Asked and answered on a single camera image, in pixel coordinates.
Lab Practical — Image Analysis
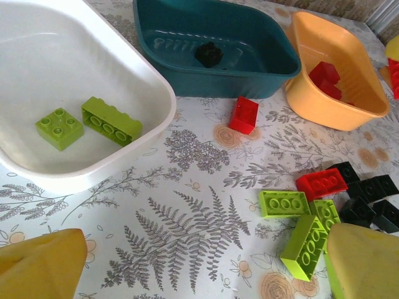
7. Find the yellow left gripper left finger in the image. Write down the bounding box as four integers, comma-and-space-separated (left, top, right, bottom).
0, 228, 87, 299

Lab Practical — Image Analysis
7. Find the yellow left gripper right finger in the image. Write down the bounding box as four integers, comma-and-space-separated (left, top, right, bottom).
327, 222, 399, 299

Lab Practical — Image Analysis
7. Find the red lego brick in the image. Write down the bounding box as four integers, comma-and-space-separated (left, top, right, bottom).
228, 95, 260, 135
387, 58, 399, 100
309, 61, 341, 85
316, 79, 344, 102
295, 167, 349, 201

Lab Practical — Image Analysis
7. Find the black lego brick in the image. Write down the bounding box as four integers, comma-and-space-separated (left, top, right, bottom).
370, 174, 399, 199
325, 161, 362, 185
372, 199, 399, 235
339, 196, 377, 225
195, 42, 225, 68
345, 178, 375, 200

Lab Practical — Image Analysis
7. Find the long green lego brick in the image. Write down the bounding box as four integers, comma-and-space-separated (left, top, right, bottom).
279, 214, 329, 283
80, 96, 143, 147
257, 189, 312, 220

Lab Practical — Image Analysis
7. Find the square green lego brick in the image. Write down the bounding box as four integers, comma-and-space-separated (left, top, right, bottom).
34, 107, 85, 153

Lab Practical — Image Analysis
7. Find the orange plastic container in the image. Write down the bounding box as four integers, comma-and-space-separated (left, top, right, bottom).
284, 11, 390, 132

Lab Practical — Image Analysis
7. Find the teal plastic container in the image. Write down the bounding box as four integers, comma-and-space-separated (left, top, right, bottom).
132, 0, 302, 100

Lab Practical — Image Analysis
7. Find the floral patterned tablecloth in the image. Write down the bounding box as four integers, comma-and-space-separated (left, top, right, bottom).
0, 0, 399, 299

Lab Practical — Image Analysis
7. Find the white plastic container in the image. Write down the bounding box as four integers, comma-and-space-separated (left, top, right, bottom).
0, 0, 178, 196

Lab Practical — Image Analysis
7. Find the aluminium frame post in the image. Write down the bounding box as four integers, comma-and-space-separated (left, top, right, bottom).
364, 0, 399, 35

